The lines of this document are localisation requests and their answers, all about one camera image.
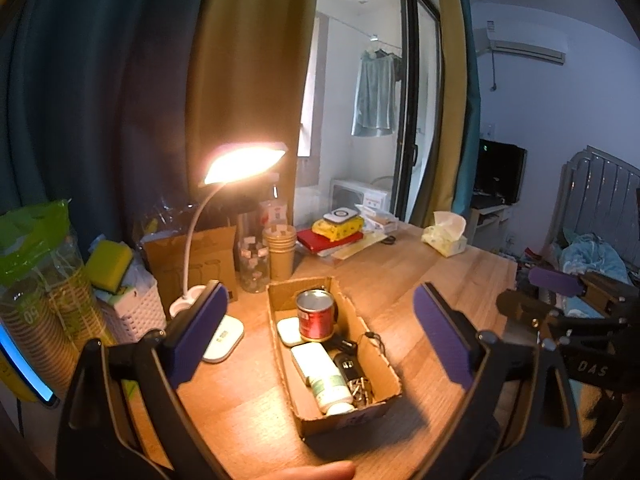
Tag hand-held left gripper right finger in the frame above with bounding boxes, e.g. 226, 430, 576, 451
412, 281, 586, 480

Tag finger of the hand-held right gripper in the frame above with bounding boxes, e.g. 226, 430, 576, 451
496, 289, 566, 333
528, 266, 606, 311

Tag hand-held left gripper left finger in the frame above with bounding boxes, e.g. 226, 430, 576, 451
55, 280, 231, 480

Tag white earbuds case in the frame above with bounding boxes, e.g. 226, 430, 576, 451
276, 316, 302, 347

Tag metal key bunch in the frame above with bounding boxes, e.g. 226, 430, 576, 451
347, 377, 376, 406

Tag small black device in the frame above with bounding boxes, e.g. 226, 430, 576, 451
325, 337, 358, 356

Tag black car key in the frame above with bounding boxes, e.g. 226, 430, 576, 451
332, 352, 366, 386

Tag white charger plug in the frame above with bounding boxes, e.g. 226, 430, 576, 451
291, 342, 336, 386

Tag red tin can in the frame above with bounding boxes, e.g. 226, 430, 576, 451
296, 290, 336, 343

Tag white medicine bottle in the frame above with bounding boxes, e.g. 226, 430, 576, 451
307, 364, 355, 416

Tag cardboard box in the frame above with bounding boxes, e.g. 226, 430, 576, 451
266, 276, 403, 442

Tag person's left hand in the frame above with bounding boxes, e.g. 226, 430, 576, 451
240, 461, 357, 480

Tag white desk lamp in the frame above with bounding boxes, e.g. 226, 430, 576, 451
169, 141, 290, 365

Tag blue printed blanket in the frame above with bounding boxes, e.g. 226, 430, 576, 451
557, 227, 633, 321

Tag white woven plastic basket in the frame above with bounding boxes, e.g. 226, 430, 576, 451
97, 275, 168, 346

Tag printed lamp carton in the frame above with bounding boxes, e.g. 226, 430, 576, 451
140, 225, 238, 318

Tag patterned glass jar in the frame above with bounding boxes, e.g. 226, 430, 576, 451
237, 240, 271, 294

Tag pale plastic bag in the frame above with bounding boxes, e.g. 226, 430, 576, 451
125, 259, 155, 292

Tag white computer desk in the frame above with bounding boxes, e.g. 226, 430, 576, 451
467, 202, 516, 256

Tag yellow tissue pack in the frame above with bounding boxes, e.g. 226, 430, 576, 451
421, 210, 468, 258

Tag grey padded headboard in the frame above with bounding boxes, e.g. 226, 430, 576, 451
542, 145, 640, 261

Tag stack of paper cups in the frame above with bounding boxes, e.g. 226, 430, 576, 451
262, 225, 298, 281

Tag yellow green sponge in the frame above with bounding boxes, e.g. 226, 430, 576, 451
85, 239, 135, 293

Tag black monitor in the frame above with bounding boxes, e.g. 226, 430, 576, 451
472, 137, 528, 206

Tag beige envelope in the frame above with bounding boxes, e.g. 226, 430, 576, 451
320, 232, 388, 262

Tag white plastic box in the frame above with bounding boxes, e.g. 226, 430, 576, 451
355, 204, 400, 233

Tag clear water bottle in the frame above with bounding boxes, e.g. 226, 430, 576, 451
257, 185, 289, 231

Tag red book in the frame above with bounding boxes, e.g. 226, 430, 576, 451
296, 227, 364, 253

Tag yellow snack packet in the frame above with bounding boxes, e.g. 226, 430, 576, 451
311, 217, 364, 241

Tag white flat device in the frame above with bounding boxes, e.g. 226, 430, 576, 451
322, 208, 361, 225

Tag green bag of cups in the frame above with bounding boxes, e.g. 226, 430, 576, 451
0, 199, 118, 401

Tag microwave oven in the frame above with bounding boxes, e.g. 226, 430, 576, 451
329, 178, 396, 216

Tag glowing blue screen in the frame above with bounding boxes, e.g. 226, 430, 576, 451
0, 320, 58, 406

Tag teal curtain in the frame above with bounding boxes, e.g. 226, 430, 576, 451
452, 0, 483, 216

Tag narrow yellow curtain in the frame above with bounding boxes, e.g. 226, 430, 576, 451
420, 0, 468, 228

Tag white air conditioner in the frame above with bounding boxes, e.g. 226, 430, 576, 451
475, 20, 567, 65

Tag dark blue curtain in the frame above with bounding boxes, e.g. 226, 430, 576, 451
0, 0, 211, 281

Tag hanging pale clothes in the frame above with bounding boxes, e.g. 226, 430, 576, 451
351, 45, 403, 138

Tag wide yellow curtain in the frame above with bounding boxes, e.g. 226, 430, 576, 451
185, 0, 321, 231

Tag black sliding door frame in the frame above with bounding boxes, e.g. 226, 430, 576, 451
392, 0, 443, 226

